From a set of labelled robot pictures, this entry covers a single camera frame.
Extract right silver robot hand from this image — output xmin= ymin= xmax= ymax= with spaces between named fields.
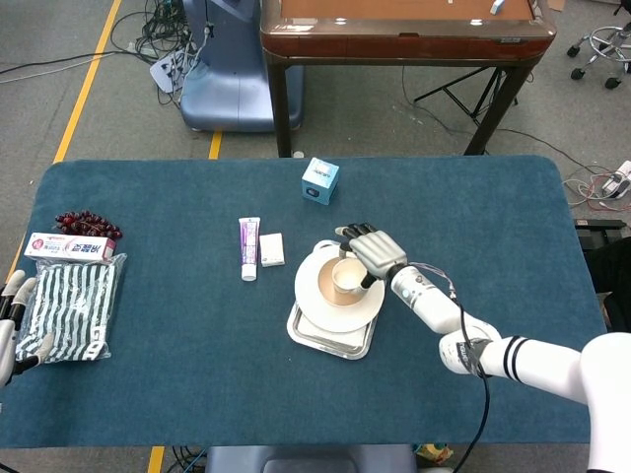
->
xmin=333 ymin=221 xmax=409 ymax=291

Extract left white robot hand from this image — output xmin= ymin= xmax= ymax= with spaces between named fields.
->
xmin=0 ymin=269 xmax=55 ymax=388

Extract white printed paper cup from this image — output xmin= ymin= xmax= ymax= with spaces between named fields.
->
xmin=330 ymin=257 xmax=370 ymax=297

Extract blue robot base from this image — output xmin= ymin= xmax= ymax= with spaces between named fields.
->
xmin=179 ymin=0 xmax=306 ymax=133

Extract beige bowl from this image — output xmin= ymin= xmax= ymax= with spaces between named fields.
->
xmin=316 ymin=256 xmax=371 ymax=307

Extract striped cloth in plastic bag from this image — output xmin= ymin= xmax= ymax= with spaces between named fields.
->
xmin=14 ymin=252 xmax=128 ymax=365

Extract white round plate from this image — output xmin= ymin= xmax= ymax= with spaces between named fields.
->
xmin=294 ymin=239 xmax=386 ymax=336

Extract light blue speaker box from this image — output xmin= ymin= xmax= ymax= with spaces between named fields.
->
xmin=301 ymin=157 xmax=341 ymax=207

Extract white paper napkin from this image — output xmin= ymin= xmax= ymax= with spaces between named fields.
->
xmin=300 ymin=319 xmax=372 ymax=349

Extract small white box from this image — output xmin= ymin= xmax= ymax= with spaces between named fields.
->
xmin=258 ymin=233 xmax=287 ymax=268

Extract stainless steel tray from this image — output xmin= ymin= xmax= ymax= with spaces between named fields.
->
xmin=286 ymin=300 xmax=380 ymax=361

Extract pink white toothpaste box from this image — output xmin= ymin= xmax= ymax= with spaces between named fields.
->
xmin=23 ymin=232 xmax=118 ymax=262

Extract purple toothpaste tube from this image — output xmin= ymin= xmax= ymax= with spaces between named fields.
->
xmin=238 ymin=216 xmax=261 ymax=283

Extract dark red grape bunch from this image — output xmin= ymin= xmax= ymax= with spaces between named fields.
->
xmin=53 ymin=210 xmax=123 ymax=241

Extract blue table cloth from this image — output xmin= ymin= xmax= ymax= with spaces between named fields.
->
xmin=0 ymin=155 xmax=608 ymax=450

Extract black tripod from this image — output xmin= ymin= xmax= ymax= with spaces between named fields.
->
xmin=412 ymin=66 xmax=519 ymax=125

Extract brown mahjong table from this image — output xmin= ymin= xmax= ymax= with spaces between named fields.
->
xmin=259 ymin=0 xmax=558 ymax=158

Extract yellow printed package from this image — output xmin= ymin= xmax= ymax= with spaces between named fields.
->
xmin=416 ymin=441 xmax=453 ymax=467

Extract blue grey robot torso base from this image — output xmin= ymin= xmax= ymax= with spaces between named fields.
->
xmin=204 ymin=444 xmax=418 ymax=473

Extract white power strip with plugs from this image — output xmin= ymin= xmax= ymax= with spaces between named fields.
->
xmin=601 ymin=160 xmax=631 ymax=201

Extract chrome office chair base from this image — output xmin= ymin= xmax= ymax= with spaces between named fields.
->
xmin=566 ymin=24 xmax=631 ymax=91

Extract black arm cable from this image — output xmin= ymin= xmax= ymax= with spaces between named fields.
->
xmin=408 ymin=260 xmax=493 ymax=473

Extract black equipment frame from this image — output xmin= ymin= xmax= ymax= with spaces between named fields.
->
xmin=574 ymin=219 xmax=631 ymax=331

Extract tangled black floor cables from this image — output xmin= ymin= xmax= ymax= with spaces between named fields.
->
xmin=110 ymin=0 xmax=198 ymax=107

